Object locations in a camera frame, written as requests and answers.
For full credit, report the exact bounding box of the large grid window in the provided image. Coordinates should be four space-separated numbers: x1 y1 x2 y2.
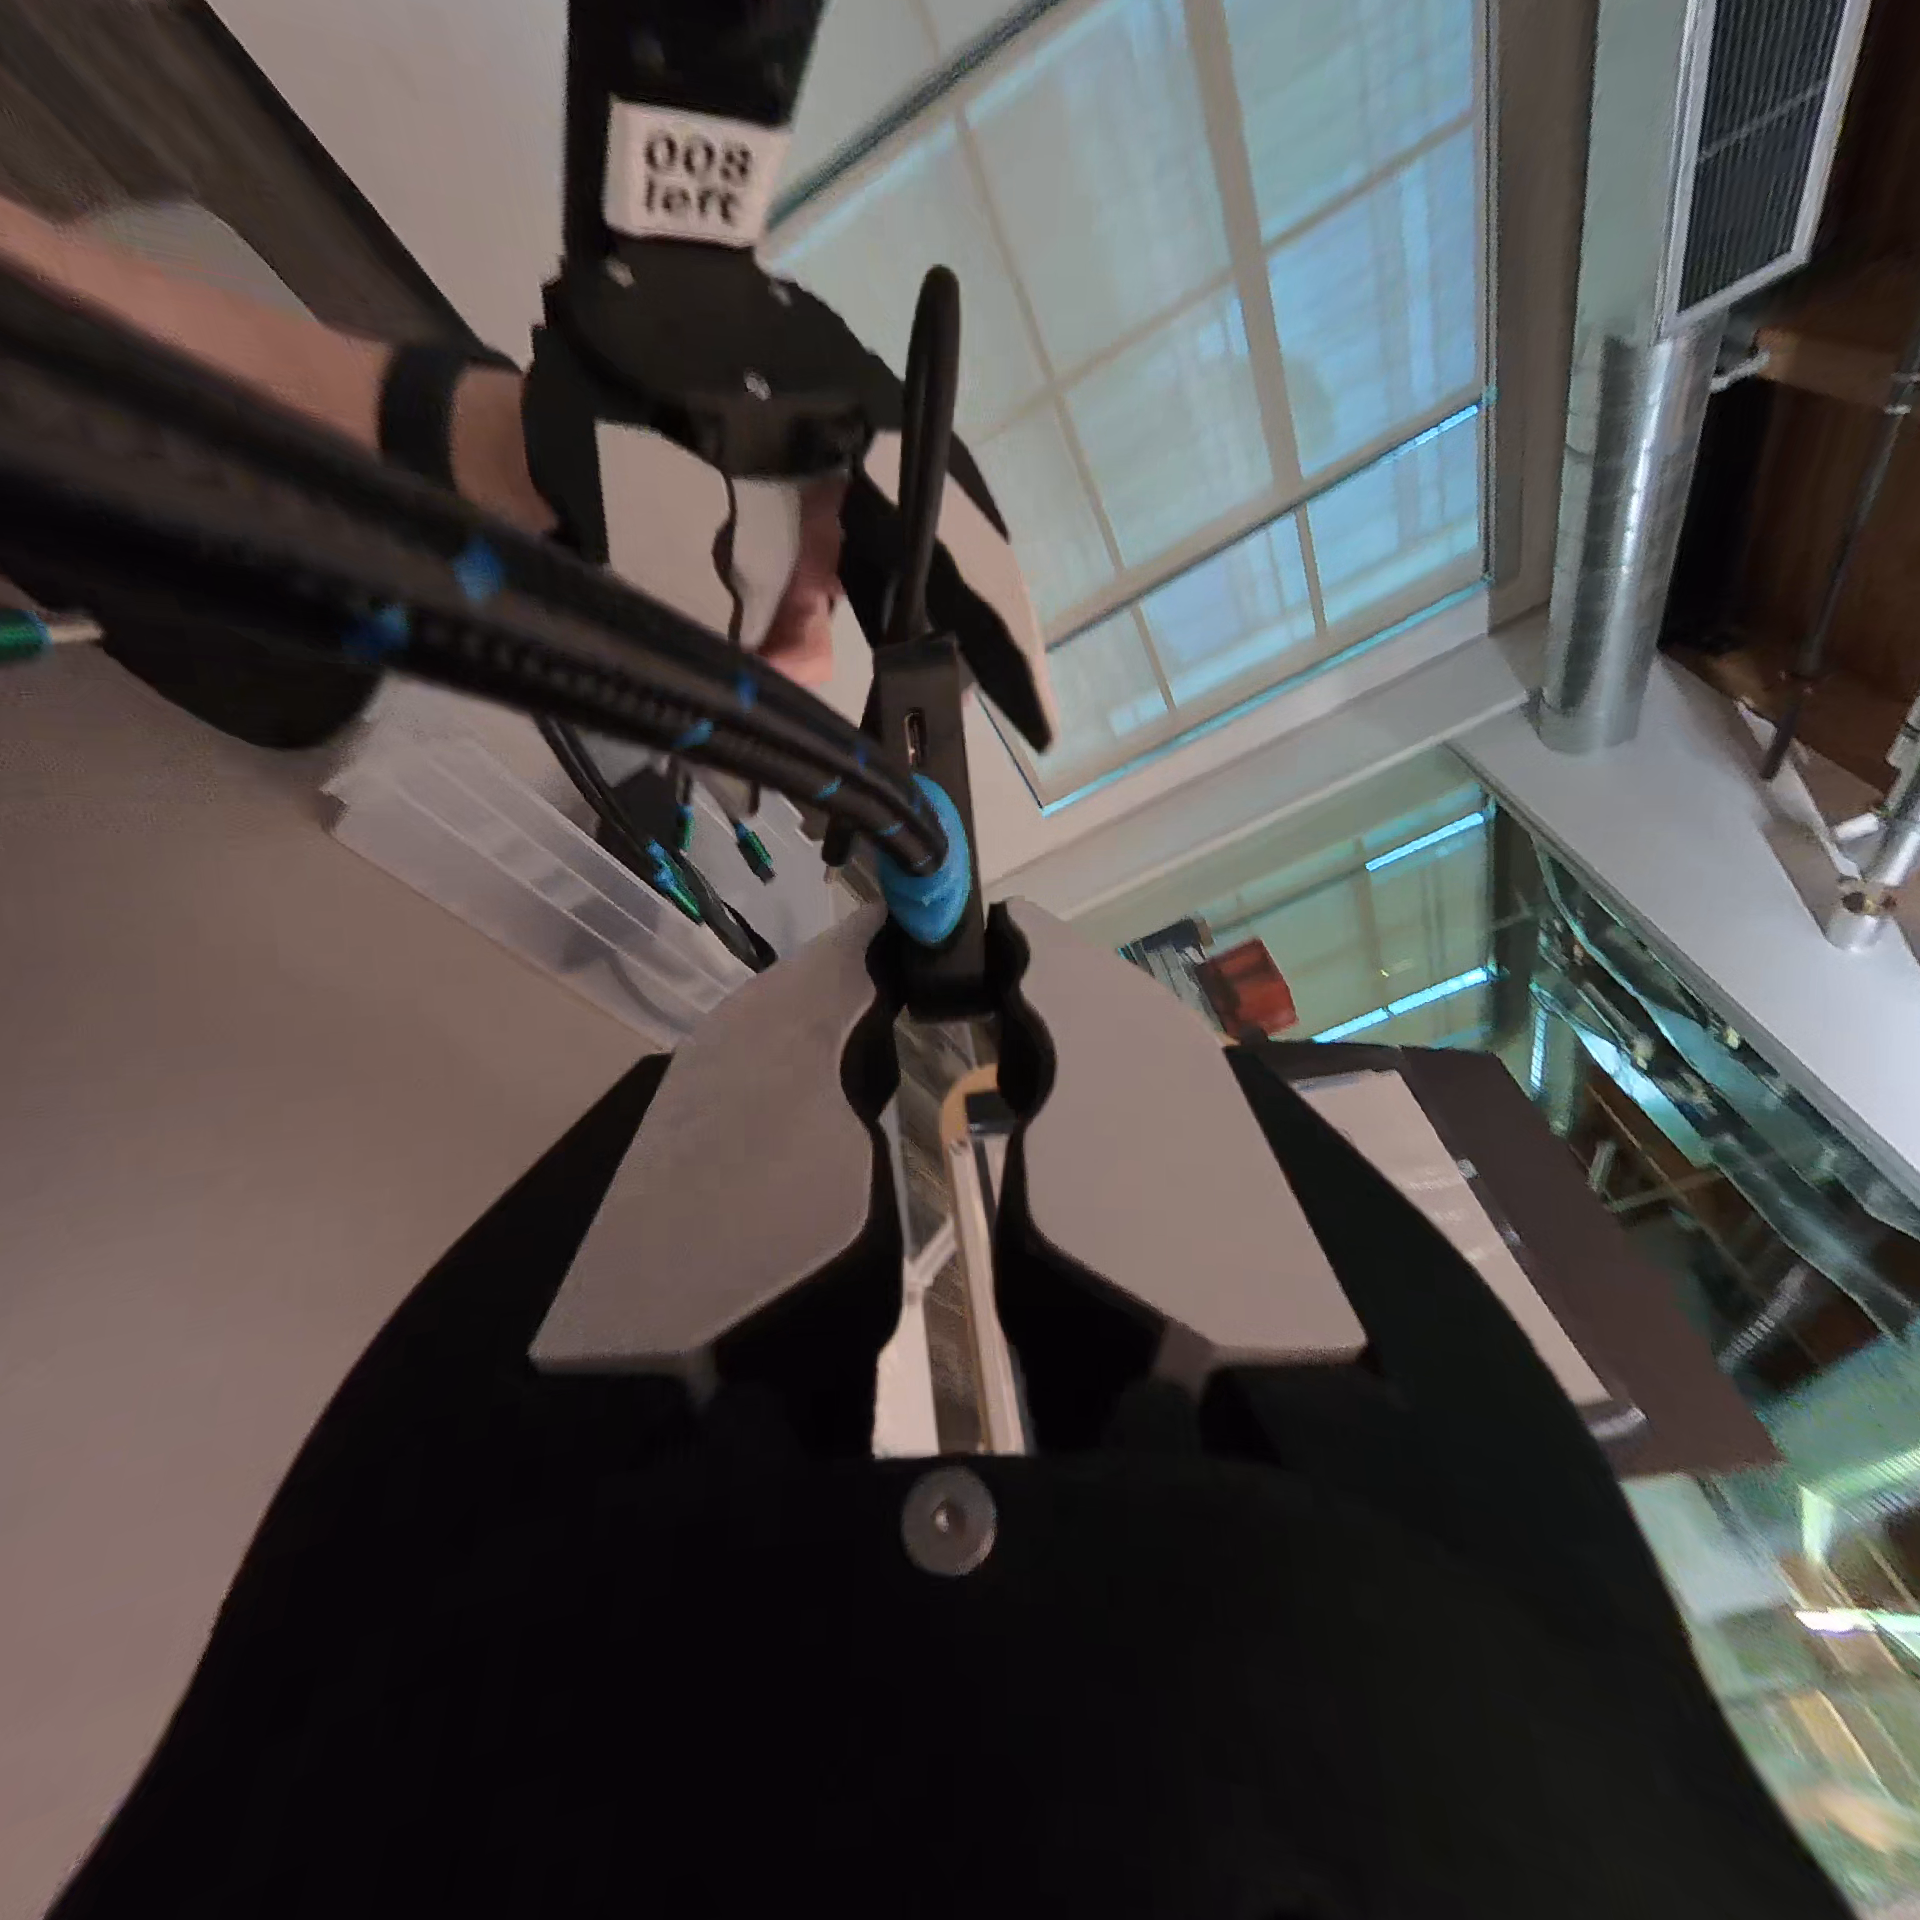
763 0 1502 813

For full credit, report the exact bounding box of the black hdmi cable blue plug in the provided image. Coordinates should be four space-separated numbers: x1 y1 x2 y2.
0 283 981 954

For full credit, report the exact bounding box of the black wristband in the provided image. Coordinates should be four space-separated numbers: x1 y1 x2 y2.
377 342 520 491

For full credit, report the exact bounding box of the silver multiport adapter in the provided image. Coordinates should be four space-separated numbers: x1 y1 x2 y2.
859 630 1041 1024

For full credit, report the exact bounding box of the silver ventilation duct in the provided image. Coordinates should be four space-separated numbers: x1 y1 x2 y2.
1539 331 1726 757

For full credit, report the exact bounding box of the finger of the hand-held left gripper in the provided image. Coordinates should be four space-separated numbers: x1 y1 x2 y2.
597 418 820 670
837 432 1057 753

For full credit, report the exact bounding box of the person's left forearm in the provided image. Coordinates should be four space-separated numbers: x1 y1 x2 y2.
0 197 394 452

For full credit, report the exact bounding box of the clear plastic storage box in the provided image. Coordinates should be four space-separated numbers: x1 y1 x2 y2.
315 706 887 1051

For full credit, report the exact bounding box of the black flat panel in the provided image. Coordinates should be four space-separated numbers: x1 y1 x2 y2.
1230 1042 1781 1479

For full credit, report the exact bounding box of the white air vent grille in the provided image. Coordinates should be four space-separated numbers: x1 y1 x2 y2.
1650 0 1878 341

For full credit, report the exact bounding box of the person's left hand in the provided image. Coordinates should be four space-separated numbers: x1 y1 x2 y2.
450 362 569 541

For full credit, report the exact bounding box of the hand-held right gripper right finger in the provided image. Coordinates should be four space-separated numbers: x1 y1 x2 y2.
991 898 1371 1376

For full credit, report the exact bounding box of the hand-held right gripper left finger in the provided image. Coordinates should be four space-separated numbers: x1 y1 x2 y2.
529 904 900 1376

